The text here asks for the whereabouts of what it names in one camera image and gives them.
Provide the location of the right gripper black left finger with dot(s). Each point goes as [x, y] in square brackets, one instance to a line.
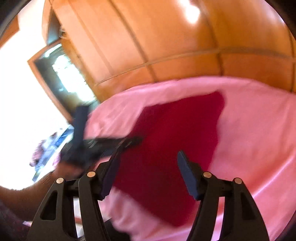
[70, 210]

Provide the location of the dark red cloth garment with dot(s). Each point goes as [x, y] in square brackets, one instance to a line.
[149, 172]

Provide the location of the person's left forearm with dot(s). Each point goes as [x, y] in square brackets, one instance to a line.
[24, 203]

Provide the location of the person's left hand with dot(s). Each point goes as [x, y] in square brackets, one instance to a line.
[67, 171]

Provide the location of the white box with print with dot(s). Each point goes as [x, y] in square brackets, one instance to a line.
[46, 155]

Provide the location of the pink bed sheet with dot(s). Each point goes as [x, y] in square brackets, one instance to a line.
[256, 142]

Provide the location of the wooden framed doorway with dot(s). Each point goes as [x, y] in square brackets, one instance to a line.
[61, 80]

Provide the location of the wooden wardrobe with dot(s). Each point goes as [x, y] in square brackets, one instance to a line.
[121, 44]

